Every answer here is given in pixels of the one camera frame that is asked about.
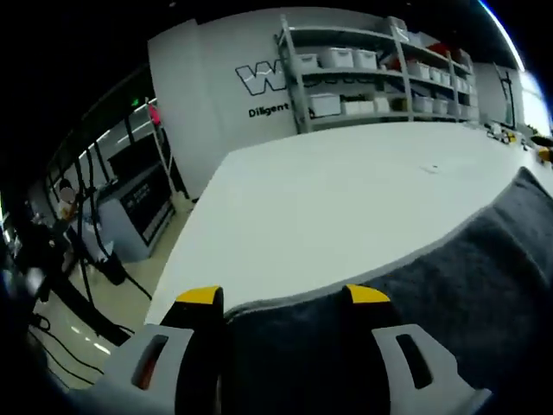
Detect grey towel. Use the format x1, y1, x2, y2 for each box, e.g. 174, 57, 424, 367
222, 166, 553, 415

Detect yellow and black tools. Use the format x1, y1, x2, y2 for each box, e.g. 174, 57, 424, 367
486, 123, 520, 146

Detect black floor stand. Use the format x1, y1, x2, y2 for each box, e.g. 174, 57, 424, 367
71, 146, 155, 304

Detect rows of white storage boxes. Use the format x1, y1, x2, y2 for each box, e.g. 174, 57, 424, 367
297, 26, 479, 118

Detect grey metal shelving unit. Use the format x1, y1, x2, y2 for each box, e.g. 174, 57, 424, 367
274, 12, 481, 136

